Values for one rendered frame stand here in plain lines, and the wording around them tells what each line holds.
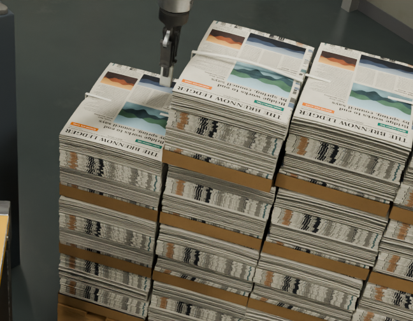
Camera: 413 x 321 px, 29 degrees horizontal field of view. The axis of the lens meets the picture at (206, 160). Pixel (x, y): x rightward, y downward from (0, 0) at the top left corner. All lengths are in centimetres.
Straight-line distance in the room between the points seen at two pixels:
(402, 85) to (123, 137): 73
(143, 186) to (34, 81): 171
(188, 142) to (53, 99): 173
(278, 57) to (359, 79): 21
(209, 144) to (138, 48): 212
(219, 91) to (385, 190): 47
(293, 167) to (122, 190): 48
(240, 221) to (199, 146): 26
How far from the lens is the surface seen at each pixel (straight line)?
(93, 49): 400
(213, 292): 233
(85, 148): 211
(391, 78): 212
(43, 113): 356
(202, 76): 195
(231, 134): 192
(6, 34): 229
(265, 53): 209
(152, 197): 214
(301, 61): 209
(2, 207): 194
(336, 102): 197
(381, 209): 202
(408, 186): 197
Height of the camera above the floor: 214
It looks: 39 degrees down
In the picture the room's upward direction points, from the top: 10 degrees clockwise
